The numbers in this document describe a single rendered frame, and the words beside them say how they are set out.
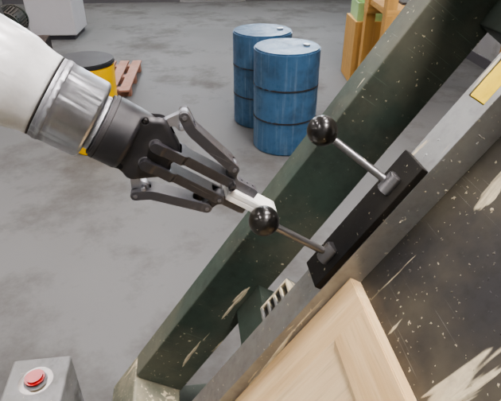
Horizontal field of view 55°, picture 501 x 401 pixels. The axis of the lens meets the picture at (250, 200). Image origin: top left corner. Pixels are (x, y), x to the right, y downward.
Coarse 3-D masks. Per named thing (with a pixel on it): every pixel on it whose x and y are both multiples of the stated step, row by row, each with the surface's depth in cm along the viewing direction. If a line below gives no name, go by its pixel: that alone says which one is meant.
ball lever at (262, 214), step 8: (256, 208) 57; (264, 208) 57; (272, 208) 57; (256, 216) 56; (264, 216) 56; (272, 216) 56; (256, 224) 56; (264, 224) 56; (272, 224) 56; (280, 224) 59; (256, 232) 57; (264, 232) 57; (272, 232) 57; (280, 232) 59; (288, 232) 59; (296, 240) 60; (304, 240) 60; (312, 248) 61; (320, 248) 61; (328, 248) 61; (320, 256) 61; (328, 256) 61
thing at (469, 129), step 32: (448, 128) 55; (480, 128) 52; (448, 160) 54; (416, 192) 55; (384, 224) 57; (352, 256) 59; (384, 256) 60; (288, 320) 65; (256, 352) 68; (224, 384) 72
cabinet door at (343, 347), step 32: (352, 288) 60; (320, 320) 62; (352, 320) 57; (288, 352) 65; (320, 352) 60; (352, 352) 55; (384, 352) 51; (256, 384) 68; (288, 384) 62; (320, 384) 58; (352, 384) 53; (384, 384) 49
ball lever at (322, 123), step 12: (312, 120) 57; (324, 120) 56; (312, 132) 57; (324, 132) 56; (336, 132) 57; (324, 144) 57; (336, 144) 58; (348, 156) 58; (360, 156) 57; (372, 168) 57; (384, 180) 57; (396, 180) 56; (384, 192) 57
